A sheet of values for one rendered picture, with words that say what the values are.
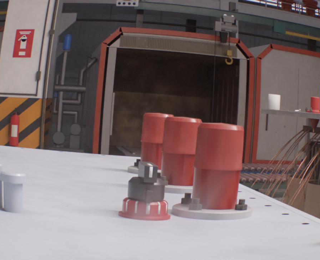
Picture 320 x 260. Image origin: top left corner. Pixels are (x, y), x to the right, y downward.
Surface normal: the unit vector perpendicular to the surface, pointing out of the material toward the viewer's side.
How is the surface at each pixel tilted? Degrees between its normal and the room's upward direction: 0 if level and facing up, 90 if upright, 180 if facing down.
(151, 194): 90
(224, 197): 90
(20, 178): 90
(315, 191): 90
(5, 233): 0
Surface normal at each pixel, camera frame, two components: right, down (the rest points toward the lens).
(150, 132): -0.39, -0.02
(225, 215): 0.27, 0.05
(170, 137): -0.65, -0.04
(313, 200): -0.87, -0.04
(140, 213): -0.18, -0.01
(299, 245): 0.07, -1.00
